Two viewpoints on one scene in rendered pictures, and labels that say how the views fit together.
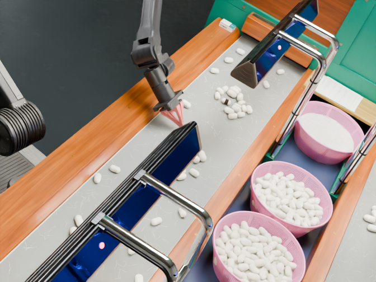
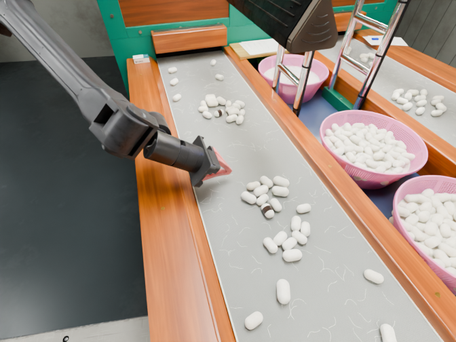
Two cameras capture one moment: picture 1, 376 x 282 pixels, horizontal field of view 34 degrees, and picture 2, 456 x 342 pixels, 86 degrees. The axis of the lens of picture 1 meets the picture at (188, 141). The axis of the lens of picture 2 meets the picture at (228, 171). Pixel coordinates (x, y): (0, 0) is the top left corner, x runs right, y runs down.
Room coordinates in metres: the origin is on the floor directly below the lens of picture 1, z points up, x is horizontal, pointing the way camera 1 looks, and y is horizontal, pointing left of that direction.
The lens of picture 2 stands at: (1.20, 0.23, 1.19)
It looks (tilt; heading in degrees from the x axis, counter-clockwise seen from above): 47 degrees down; 330
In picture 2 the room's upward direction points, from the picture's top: straight up
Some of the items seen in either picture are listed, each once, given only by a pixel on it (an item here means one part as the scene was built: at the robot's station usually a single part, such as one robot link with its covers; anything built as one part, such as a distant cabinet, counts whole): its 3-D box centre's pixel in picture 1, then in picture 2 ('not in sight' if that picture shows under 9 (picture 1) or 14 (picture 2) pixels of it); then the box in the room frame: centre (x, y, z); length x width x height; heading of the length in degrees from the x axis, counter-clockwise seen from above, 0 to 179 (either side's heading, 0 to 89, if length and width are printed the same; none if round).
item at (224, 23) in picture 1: (227, 25); (141, 58); (2.24, 0.04, 0.77); 0.06 x 0.04 x 0.02; 78
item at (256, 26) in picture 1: (279, 39); (190, 38); (2.21, -0.17, 0.83); 0.30 x 0.06 x 0.07; 78
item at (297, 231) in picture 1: (286, 202); (364, 150); (1.45, -0.35, 0.72); 0.27 x 0.27 x 0.10
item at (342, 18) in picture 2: not in sight; (332, 22); (2.07, -0.83, 0.83); 0.30 x 0.06 x 0.07; 78
